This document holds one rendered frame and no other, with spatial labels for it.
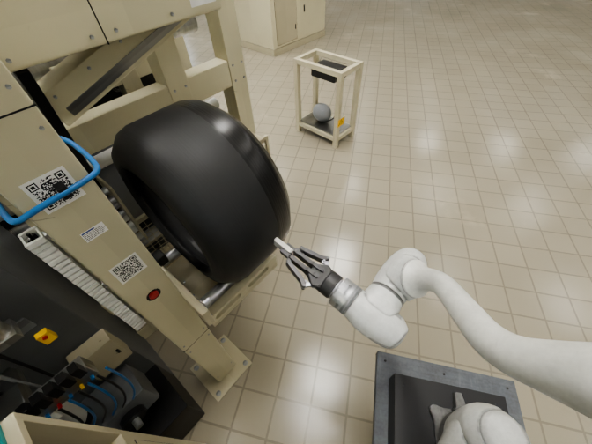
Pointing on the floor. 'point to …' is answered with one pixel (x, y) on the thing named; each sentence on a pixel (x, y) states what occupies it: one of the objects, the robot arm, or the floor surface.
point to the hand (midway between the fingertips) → (283, 247)
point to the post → (68, 221)
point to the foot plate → (226, 374)
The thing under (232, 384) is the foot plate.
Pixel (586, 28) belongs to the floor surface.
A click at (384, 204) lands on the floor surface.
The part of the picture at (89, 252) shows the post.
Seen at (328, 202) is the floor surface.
